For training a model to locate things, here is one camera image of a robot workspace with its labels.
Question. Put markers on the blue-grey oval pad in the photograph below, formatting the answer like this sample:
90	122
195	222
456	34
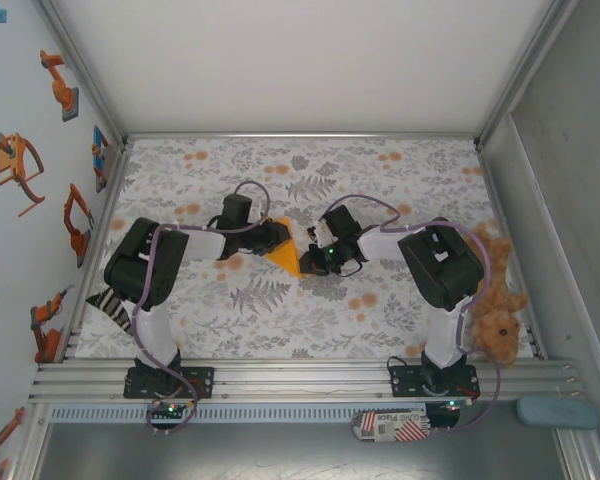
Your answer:
555	412

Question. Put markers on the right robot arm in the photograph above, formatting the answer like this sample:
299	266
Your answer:
442	270

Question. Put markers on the brown teddy bear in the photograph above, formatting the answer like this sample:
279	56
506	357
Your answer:
500	330

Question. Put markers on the black white striped cloth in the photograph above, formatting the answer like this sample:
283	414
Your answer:
110	305

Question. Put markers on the orange square paper sheet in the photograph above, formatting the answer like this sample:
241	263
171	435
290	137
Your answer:
286	257

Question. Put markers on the small circuit board green LED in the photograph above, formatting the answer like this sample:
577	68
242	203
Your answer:
170	410
455	405

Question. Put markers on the aluminium frame post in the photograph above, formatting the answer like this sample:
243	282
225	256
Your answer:
525	75
580	455
80	75
30	445

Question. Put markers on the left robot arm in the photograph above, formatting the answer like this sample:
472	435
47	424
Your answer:
145	270

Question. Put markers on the orange curved gripper sticker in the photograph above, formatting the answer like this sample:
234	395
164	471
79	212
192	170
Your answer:
10	165

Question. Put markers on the thin aluminium frame rail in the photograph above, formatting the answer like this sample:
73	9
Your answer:
300	135

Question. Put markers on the wide aluminium base rail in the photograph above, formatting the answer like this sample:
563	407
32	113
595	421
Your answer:
305	382

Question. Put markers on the floral print tablecloth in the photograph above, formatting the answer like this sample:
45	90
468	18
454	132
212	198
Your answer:
280	320

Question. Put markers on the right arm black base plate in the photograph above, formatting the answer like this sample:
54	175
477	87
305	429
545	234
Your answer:
405	382

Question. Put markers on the blue orange machine sticker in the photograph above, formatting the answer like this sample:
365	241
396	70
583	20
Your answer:
100	150

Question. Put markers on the flag print pouch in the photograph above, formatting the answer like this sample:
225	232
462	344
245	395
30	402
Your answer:
390	425

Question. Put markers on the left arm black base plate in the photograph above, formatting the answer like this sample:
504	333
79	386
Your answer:
205	382

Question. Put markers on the aluminium side rail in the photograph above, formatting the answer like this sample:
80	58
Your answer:
96	250
492	190

